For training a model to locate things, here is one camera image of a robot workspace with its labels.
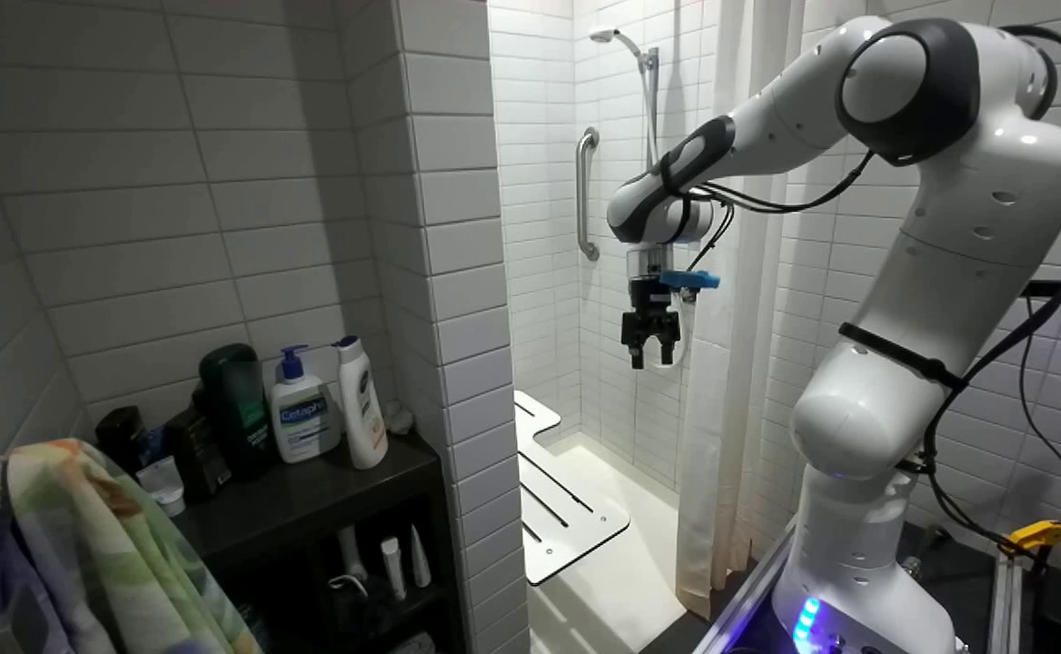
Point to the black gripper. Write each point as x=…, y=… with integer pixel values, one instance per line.
x=650, y=318

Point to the white shower curtain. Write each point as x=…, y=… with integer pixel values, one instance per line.
x=731, y=332

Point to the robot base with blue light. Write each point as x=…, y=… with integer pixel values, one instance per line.
x=868, y=609

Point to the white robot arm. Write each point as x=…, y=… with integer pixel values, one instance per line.
x=967, y=110

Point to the white folding shower seat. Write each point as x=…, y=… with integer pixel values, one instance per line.
x=560, y=517

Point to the chrome shower head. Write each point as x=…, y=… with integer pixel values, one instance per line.
x=612, y=34

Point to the chrome grab bar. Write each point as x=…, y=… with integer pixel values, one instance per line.
x=582, y=157

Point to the tall white bottle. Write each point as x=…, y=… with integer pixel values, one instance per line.
x=366, y=426

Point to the white tube on shelf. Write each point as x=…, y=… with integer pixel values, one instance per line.
x=393, y=568

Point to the white pump lotion bottle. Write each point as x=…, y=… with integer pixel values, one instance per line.
x=298, y=409

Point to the black storage shelf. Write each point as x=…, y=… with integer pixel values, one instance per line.
x=274, y=549

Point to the dark green bottle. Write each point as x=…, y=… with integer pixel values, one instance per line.
x=235, y=403

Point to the yellow clamp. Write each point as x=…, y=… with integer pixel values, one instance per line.
x=1031, y=540

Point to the black small container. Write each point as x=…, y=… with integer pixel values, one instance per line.
x=120, y=435

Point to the colourful towel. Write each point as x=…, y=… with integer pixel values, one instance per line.
x=103, y=563

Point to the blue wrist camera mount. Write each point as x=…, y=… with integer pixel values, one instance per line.
x=688, y=282

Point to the chrome shower slide rail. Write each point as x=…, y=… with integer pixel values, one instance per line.
x=650, y=69

